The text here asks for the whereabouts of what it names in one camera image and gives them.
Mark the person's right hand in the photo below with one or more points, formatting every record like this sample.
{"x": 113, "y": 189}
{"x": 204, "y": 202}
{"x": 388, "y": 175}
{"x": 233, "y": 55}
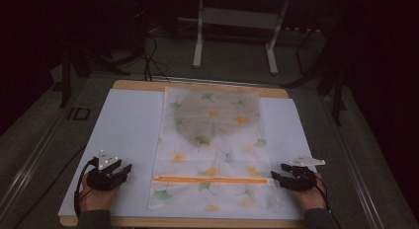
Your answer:
{"x": 308, "y": 197}

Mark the white metal stand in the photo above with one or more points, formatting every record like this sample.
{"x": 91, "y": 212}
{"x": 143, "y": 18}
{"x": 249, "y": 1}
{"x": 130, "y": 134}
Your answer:
{"x": 237, "y": 18}

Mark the black rectangular floor frame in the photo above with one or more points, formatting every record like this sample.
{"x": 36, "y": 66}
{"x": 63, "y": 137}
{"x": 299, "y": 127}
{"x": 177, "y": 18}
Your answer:
{"x": 79, "y": 114}

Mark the leaf print mesh laundry bag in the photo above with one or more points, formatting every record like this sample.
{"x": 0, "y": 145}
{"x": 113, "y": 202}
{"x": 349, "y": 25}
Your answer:
{"x": 214, "y": 156}

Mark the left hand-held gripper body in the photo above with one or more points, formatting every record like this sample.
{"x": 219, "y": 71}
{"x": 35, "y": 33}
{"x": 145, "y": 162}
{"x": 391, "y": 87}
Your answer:
{"x": 103, "y": 179}

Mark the metal floor rail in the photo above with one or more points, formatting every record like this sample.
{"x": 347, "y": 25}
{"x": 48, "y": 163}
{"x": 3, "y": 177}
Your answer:
{"x": 29, "y": 163}
{"x": 355, "y": 163}

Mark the black metal stand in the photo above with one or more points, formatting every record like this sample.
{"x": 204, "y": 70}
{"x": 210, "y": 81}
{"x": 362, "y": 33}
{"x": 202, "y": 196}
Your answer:
{"x": 336, "y": 91}
{"x": 70, "y": 67}

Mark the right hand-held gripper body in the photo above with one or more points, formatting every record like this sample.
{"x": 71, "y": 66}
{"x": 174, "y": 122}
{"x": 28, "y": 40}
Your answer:
{"x": 301, "y": 178}

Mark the metal strip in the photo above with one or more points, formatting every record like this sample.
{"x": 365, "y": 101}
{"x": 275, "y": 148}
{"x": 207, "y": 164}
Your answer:
{"x": 214, "y": 81}

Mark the white sheet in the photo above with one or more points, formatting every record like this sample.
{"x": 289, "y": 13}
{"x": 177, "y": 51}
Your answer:
{"x": 128, "y": 130}

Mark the person's left hand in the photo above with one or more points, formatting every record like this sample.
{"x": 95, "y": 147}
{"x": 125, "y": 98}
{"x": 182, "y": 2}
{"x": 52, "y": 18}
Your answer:
{"x": 97, "y": 199}

